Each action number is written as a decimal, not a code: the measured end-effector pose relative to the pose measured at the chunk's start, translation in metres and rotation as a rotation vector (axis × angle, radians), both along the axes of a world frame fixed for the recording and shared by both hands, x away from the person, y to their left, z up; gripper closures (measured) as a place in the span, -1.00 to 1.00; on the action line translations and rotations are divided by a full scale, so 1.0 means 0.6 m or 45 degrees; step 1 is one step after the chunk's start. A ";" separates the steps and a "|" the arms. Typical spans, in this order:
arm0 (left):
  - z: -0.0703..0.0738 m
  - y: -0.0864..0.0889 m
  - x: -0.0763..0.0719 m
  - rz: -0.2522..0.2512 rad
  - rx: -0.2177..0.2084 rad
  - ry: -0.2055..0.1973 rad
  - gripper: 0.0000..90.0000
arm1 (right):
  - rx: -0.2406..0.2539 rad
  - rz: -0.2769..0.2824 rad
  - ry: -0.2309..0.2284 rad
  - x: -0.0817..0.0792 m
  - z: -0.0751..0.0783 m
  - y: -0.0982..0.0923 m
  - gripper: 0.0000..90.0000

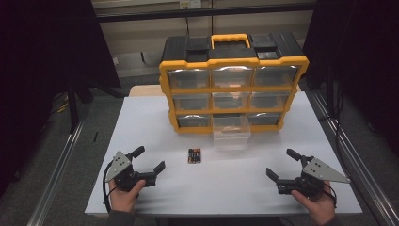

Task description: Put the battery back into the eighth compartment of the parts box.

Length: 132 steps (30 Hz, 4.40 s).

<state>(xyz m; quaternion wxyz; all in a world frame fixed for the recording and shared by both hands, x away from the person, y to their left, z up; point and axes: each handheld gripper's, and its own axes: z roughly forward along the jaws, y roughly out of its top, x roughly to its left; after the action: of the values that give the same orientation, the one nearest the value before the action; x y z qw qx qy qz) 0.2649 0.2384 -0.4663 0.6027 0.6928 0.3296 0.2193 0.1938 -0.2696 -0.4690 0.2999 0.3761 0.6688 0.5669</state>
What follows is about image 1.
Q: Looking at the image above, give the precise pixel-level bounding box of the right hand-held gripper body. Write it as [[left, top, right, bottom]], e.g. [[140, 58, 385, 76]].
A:
[[276, 155, 351, 200]]

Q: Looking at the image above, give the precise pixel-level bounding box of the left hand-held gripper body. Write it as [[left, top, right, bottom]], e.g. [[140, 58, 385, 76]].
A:
[[104, 150, 157, 193]]

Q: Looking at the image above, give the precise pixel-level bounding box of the clear plastic drawer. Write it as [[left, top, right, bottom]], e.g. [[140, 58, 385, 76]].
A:
[[212, 113, 252, 151]]

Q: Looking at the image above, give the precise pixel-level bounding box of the person's left hand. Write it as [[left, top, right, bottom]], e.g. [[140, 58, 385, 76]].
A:
[[108, 179, 148, 215]]

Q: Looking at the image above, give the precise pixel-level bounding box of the person's right hand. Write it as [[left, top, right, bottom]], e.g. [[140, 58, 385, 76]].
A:
[[291, 181, 337, 226]]

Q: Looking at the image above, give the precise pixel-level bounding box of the wooden table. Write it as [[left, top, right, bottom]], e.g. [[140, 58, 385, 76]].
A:
[[128, 84, 165, 98]]

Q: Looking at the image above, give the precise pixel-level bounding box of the black metal stand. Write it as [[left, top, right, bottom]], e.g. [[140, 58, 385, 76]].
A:
[[66, 73, 95, 134]]

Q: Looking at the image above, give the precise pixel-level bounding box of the grid of clear drawers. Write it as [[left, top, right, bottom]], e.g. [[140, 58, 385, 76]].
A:
[[167, 65, 299, 128]]

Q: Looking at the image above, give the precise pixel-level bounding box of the black curtain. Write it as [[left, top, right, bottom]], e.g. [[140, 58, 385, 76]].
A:
[[0, 0, 122, 197], [301, 0, 399, 156]]

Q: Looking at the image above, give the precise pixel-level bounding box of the yellow black drawer organizer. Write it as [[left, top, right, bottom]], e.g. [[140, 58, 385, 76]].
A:
[[158, 32, 311, 136]]

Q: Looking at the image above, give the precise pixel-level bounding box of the black horizontal bar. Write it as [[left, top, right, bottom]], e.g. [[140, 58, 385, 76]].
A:
[[95, 2, 316, 24]]

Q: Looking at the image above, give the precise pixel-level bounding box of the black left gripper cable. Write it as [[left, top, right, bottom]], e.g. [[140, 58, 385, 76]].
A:
[[102, 161, 115, 215]]

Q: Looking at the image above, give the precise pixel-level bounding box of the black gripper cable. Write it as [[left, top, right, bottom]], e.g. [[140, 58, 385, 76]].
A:
[[102, 161, 115, 215], [323, 182, 339, 209]]

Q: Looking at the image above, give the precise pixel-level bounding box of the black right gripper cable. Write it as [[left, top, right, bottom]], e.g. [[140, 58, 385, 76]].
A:
[[323, 182, 339, 209]]

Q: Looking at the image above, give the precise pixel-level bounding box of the black floor cable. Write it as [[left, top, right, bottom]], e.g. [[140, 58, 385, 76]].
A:
[[318, 84, 354, 186]]

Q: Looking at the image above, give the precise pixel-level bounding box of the metal floor rail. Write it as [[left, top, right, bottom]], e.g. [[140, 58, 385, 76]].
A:
[[26, 119, 87, 226], [309, 89, 399, 226]]

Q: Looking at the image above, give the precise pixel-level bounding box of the white wall outlet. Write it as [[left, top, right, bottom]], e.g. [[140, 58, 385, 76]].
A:
[[179, 0, 202, 10]]

